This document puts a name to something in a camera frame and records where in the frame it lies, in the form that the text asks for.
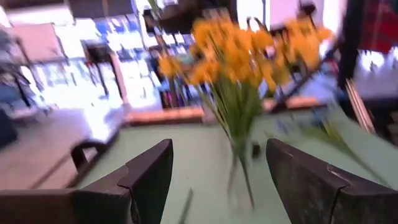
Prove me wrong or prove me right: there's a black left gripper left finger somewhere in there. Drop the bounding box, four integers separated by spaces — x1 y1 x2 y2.
0 138 174 224

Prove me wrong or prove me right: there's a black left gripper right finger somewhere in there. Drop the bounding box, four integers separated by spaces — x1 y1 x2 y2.
266 138 398 224

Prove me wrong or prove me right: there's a blue blossom flower bunch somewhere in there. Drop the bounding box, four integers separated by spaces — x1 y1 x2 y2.
276 105 389 189

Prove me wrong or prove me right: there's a clear glass vase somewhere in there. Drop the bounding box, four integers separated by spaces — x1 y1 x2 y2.
226 136 261 212

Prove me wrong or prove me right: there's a yellow small-blossom flower bunch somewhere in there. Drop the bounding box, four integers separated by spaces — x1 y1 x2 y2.
157 9 333 209

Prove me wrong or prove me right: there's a wooden side table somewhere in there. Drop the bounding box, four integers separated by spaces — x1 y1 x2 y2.
126 96 324 126

